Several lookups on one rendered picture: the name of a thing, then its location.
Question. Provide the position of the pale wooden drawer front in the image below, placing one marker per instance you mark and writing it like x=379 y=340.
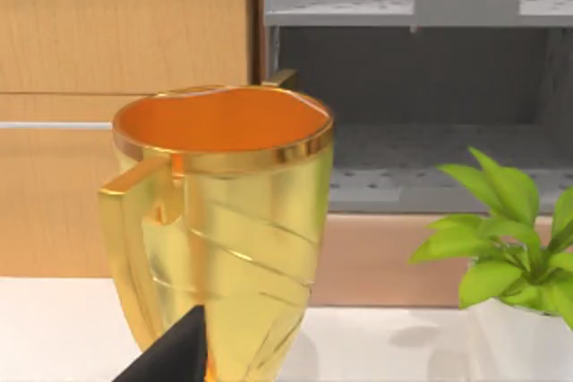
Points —
x=380 y=261

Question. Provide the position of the green plant in white pot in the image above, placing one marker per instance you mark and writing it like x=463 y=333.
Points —
x=506 y=239

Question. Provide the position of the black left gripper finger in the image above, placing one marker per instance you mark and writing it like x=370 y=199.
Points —
x=183 y=350

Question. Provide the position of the gold trophy cup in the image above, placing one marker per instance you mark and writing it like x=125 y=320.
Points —
x=237 y=221

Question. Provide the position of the grey pierced drawer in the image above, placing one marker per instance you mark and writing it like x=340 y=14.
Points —
x=403 y=167

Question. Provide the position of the wooden cupboard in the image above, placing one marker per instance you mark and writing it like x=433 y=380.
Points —
x=121 y=109

